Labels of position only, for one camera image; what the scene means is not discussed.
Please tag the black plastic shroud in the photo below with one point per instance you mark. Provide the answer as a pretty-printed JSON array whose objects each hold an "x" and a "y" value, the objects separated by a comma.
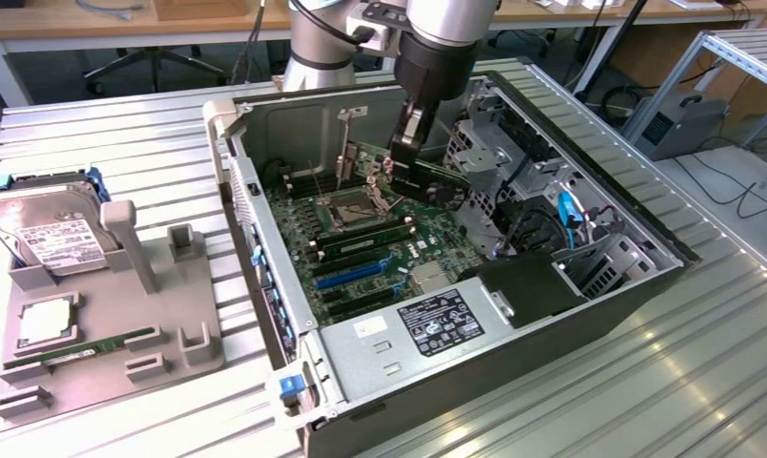
[{"x": 524, "y": 291}]

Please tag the silver socket cover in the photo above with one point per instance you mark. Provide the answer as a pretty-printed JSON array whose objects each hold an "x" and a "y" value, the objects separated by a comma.
[{"x": 380, "y": 193}]

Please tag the grey power supply unit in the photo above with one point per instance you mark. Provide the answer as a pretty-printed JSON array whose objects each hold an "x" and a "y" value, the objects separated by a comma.
[{"x": 371, "y": 362}]

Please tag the grey parts rack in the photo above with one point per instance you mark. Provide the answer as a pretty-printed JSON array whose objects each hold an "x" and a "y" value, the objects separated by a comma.
[{"x": 104, "y": 305}]

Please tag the CPU socket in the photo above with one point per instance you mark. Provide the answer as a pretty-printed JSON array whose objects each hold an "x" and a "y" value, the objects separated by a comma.
[{"x": 355, "y": 210}]

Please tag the silver metal drive cage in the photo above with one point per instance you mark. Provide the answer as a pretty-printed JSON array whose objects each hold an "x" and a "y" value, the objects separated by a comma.
[{"x": 492, "y": 157}]

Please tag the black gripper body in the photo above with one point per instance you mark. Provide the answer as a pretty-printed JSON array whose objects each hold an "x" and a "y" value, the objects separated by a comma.
[{"x": 438, "y": 67}]

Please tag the aluminium frame table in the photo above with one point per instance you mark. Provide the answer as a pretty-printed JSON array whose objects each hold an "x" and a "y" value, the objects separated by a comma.
[{"x": 750, "y": 50}]

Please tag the green graphics card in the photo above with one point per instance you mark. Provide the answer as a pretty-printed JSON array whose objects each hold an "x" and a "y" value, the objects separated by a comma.
[{"x": 435, "y": 188}]

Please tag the open black PC case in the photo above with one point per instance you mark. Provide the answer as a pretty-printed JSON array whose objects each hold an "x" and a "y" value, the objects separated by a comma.
[{"x": 486, "y": 405}]

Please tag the green motherboard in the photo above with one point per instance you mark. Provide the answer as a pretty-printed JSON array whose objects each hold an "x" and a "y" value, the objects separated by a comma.
[{"x": 426, "y": 238}]

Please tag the silver CPU chip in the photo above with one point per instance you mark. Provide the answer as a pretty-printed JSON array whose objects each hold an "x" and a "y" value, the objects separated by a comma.
[{"x": 46, "y": 322}]

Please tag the silver perforated disk bay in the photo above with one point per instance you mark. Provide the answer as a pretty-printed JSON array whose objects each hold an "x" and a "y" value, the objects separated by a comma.
[{"x": 603, "y": 279}]

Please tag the black expansion slot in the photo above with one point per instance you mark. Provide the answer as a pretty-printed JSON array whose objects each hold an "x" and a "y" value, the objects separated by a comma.
[
  {"x": 359, "y": 298},
  {"x": 346, "y": 267},
  {"x": 364, "y": 309}
]

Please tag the brown cardboard box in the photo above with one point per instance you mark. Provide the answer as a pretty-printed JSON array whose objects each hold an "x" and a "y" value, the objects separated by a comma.
[{"x": 200, "y": 9}]

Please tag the wooden top desk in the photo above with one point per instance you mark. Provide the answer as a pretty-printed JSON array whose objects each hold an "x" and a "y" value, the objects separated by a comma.
[
  {"x": 550, "y": 16},
  {"x": 72, "y": 26}
]

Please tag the blue plastic disk carrier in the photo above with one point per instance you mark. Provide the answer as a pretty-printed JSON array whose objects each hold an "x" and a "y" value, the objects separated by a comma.
[{"x": 101, "y": 183}]

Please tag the silver hard disk drive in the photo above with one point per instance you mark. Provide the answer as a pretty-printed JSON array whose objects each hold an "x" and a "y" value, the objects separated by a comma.
[{"x": 46, "y": 224}]

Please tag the silver chipset heatsink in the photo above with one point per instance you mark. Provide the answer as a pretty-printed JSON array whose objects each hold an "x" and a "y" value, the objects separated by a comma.
[{"x": 428, "y": 279}]

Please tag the thin metal locking lever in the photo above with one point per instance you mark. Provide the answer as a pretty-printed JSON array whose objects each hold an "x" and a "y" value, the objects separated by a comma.
[{"x": 319, "y": 181}]

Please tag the blue expansion slot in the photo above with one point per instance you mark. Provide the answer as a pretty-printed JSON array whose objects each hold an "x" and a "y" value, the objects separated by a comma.
[{"x": 352, "y": 279}]

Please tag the blue case latch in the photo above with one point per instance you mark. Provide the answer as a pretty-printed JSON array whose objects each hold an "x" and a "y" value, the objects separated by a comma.
[{"x": 292, "y": 386}]

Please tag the black office chair base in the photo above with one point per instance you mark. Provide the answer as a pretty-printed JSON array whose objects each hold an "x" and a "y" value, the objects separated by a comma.
[{"x": 153, "y": 62}]

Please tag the green RAM stick white label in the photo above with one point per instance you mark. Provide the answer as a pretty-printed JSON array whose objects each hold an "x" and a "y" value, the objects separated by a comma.
[{"x": 79, "y": 354}]

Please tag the grey equipment box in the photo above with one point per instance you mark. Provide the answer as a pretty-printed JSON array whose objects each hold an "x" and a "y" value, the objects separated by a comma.
[{"x": 683, "y": 126}]

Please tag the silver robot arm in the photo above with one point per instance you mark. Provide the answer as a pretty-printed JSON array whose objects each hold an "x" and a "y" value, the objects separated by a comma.
[{"x": 320, "y": 47}]

